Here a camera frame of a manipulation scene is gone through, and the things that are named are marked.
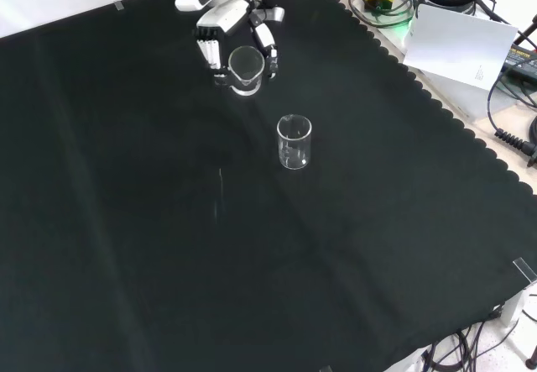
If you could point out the clear glass beaker with spout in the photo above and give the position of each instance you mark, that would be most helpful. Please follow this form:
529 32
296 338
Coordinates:
246 64

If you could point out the black scalloped bench cloth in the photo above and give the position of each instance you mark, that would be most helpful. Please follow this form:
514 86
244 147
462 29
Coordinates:
126 179

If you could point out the black tripod leg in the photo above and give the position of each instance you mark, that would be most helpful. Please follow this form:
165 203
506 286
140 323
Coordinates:
526 34

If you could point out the white bench bracket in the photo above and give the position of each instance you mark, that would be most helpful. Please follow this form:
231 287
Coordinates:
514 309

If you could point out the black power supply yellow label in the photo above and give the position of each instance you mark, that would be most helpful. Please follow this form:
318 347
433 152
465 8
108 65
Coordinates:
524 63

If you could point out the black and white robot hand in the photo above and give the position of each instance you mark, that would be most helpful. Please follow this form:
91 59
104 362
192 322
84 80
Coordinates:
222 15

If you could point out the clear tape strip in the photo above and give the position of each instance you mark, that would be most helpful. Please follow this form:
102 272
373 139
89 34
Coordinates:
119 6
524 269
326 369

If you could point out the pale white board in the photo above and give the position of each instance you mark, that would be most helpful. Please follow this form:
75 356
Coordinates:
457 44

